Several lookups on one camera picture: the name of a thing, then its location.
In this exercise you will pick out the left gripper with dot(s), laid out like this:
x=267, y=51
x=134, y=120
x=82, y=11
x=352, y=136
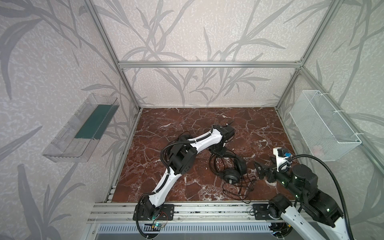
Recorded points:
x=226, y=132

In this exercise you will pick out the clear plastic wall bin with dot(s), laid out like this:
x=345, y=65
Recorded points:
x=78, y=139

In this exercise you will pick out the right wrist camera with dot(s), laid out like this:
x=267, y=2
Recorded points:
x=283, y=159

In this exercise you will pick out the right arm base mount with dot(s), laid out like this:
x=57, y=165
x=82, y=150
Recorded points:
x=261, y=211

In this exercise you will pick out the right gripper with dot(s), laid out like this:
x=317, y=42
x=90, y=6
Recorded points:
x=270, y=172

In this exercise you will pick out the white wire mesh basket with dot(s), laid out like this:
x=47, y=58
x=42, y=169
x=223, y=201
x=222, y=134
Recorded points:
x=321, y=124

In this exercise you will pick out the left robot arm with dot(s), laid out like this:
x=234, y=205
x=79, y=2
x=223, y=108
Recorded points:
x=178, y=157

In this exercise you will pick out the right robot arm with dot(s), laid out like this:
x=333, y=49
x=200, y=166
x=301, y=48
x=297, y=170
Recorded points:
x=302, y=183

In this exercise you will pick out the black headphones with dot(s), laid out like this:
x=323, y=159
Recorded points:
x=212, y=137
x=232, y=169

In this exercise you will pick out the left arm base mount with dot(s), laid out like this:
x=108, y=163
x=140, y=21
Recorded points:
x=166, y=211

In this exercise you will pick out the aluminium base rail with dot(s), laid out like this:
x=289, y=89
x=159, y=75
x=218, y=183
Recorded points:
x=184, y=212

